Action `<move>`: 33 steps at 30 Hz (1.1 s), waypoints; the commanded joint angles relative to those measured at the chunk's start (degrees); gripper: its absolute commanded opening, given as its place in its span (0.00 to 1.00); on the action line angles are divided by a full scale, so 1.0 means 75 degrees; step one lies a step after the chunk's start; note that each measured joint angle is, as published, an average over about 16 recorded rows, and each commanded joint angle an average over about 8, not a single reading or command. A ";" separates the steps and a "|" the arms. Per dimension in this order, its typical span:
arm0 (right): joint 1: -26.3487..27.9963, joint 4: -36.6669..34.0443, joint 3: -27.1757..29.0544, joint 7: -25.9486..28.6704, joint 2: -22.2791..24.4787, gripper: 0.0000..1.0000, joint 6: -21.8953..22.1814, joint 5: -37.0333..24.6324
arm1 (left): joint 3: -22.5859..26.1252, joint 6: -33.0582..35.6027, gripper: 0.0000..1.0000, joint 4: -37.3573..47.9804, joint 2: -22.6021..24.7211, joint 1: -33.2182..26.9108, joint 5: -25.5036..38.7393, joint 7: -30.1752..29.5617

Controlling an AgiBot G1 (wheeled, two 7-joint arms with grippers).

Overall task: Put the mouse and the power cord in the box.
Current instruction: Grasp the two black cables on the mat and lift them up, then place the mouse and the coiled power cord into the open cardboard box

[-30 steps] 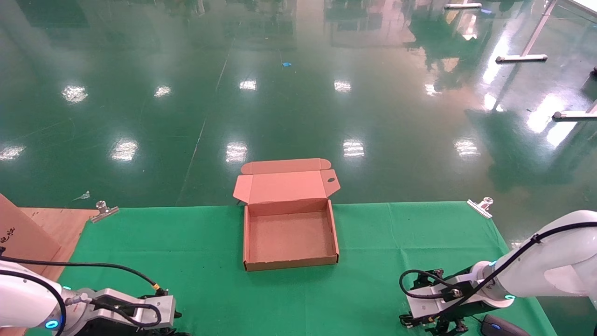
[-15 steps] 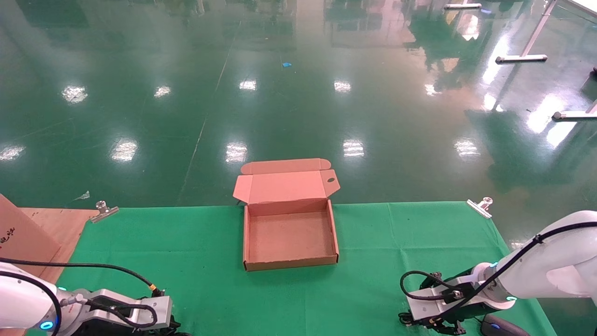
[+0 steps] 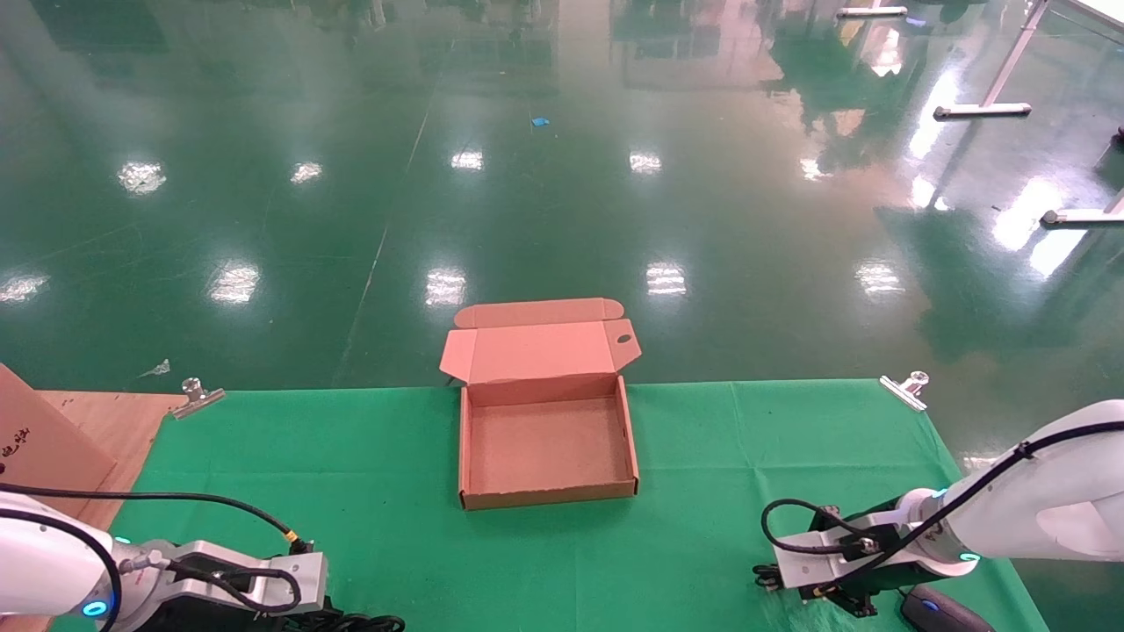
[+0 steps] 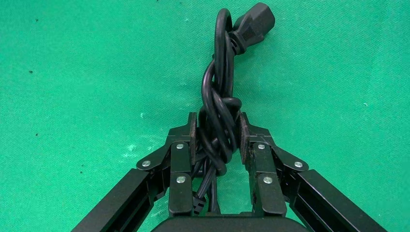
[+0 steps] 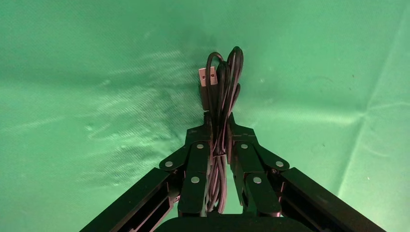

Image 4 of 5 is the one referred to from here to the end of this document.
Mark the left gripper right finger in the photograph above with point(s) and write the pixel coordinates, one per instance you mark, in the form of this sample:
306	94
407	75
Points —
266	166

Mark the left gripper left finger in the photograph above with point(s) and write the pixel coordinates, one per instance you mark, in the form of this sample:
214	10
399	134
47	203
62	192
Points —
179	166

